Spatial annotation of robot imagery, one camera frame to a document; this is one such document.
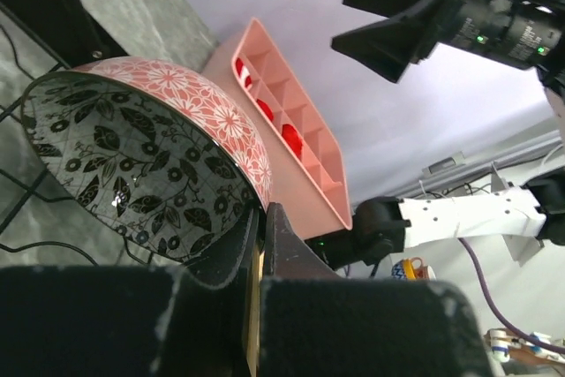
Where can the colourful mug in background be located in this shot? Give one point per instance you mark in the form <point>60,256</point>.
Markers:
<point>412,269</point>

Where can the aluminium rail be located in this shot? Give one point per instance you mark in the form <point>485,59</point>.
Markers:
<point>527,151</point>

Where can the red item in tray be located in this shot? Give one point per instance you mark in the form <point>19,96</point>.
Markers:
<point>243,74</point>

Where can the black wire dish rack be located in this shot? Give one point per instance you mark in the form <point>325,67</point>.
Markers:
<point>98,149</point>

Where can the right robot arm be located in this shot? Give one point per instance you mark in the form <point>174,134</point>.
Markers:
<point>386,225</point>

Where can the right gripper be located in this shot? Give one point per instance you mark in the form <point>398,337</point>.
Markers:
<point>521,34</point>

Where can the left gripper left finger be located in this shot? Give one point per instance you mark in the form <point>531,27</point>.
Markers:
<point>132,321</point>

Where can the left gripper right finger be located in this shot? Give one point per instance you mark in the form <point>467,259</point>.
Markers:
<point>314,322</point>

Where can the pink floral leaf-pattern bowl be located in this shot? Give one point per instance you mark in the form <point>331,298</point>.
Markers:
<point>218,162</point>

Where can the pink compartment tray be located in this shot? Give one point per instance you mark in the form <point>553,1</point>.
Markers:
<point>305,159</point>

